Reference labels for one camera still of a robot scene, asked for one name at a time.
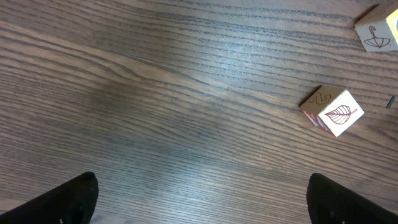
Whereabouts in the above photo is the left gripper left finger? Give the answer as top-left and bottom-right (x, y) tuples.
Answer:
(1, 172), (99, 224)

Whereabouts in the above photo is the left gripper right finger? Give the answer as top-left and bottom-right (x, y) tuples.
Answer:
(307, 173), (397, 224)

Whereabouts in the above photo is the white leaf block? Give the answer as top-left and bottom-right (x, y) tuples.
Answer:
(299, 85), (364, 137)

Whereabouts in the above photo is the small dark speck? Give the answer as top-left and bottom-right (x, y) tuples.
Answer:
(386, 96), (396, 109)

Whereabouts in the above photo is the lone yellow block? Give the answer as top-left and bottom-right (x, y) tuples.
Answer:
(354, 0), (397, 52)

